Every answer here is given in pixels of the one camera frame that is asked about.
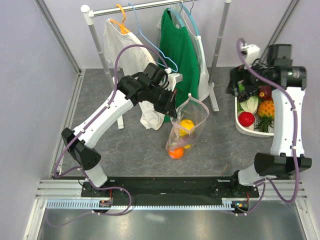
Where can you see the green t-shirt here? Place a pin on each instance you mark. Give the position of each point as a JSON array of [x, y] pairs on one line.
[[176, 44]]

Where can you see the orange toy fruit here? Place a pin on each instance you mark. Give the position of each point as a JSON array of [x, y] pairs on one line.
[[176, 153]]

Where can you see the white-green cabbage toy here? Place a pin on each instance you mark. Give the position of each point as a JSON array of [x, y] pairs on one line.
[[250, 105]]

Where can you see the red apple toy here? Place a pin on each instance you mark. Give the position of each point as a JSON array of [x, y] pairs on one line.
[[246, 119]]

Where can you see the left aluminium frame post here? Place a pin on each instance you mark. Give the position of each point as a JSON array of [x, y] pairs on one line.
[[45, 11]]

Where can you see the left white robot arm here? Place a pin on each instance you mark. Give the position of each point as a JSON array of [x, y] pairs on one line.
[[149, 85]]

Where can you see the aluminium frame post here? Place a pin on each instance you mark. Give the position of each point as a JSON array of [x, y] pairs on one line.
[[45, 11], [279, 29]]

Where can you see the yellow pear toy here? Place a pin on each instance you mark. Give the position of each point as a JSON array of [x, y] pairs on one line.
[[186, 125]]

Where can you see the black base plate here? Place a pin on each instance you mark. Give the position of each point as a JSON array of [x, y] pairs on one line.
[[170, 190]]

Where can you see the silver clothes rack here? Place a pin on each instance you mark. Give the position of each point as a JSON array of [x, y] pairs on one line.
[[89, 16]]

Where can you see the white fruit basket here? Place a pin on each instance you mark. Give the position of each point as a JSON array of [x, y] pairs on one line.
[[250, 130]]

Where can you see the white t-shirt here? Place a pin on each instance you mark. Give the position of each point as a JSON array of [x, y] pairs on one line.
[[131, 61]]

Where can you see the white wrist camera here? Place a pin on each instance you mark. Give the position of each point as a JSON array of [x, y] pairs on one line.
[[173, 79], [251, 52]]

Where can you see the orange spiky kiwano toy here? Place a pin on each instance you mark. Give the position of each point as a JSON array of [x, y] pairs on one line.
[[266, 110]]

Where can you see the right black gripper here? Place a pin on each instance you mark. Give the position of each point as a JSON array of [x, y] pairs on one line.
[[237, 74]]

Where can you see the slotted cable duct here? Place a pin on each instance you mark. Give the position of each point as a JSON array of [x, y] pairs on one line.
[[95, 204]]

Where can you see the clear pink-dotted zip bag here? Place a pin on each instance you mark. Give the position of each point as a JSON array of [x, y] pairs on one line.
[[194, 110]]

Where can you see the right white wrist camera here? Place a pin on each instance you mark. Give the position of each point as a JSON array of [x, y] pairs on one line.
[[251, 52]]

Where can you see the orange hanger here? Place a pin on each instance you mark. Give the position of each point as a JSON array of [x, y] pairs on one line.
[[121, 24]]

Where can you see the yellow-orange mango toy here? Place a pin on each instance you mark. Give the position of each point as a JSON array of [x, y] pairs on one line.
[[188, 146]]

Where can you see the black grapes toy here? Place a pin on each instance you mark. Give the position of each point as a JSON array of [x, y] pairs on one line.
[[244, 97]]

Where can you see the right aluminium frame post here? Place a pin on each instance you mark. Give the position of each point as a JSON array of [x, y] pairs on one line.
[[279, 29]]

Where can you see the white tank top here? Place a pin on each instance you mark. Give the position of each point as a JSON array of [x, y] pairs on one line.
[[204, 74]]

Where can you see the dark red mangosteen toy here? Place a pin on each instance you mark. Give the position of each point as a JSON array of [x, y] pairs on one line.
[[265, 92]]

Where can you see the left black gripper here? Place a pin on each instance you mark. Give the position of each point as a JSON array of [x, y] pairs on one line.
[[169, 108]]

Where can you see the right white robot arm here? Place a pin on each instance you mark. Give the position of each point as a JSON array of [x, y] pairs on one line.
[[281, 167]]

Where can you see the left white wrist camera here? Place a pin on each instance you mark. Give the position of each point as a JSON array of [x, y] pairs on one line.
[[173, 79]]

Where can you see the teal padded hanger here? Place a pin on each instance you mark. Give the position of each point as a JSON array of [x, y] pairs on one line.
[[182, 17]]

